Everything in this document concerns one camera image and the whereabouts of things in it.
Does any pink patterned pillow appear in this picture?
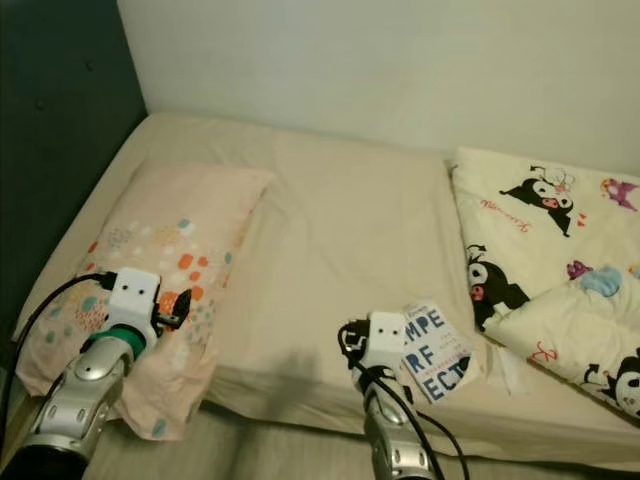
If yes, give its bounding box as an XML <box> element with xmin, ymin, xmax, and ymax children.
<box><xmin>15</xmin><ymin>158</ymin><xmax>277</xmax><ymax>442</ymax></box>

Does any white book with blue letters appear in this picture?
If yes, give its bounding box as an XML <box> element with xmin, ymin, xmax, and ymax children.
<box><xmin>400</xmin><ymin>301</ymin><xmax>474</xmax><ymax>406</ymax></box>

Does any small white wrapper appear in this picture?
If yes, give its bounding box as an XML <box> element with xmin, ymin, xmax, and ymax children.
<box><xmin>494</xmin><ymin>349</ymin><xmax>527</xmax><ymax>397</ymax></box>

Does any mattress with beige sheet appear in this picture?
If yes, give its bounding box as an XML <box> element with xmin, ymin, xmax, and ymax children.
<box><xmin>15</xmin><ymin>110</ymin><xmax>640</xmax><ymax>470</ymax></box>

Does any cream cartoon print quilt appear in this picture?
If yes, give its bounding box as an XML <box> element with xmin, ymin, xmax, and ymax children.
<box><xmin>450</xmin><ymin>147</ymin><xmax>640</xmax><ymax>420</ymax></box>

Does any dark teal padded headboard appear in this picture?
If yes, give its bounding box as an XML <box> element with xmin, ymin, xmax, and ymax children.
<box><xmin>0</xmin><ymin>0</ymin><xmax>152</xmax><ymax>352</ymax></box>

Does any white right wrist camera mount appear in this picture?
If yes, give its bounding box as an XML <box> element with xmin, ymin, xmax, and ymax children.
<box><xmin>364</xmin><ymin>311</ymin><xmax>410</xmax><ymax>374</ymax></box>

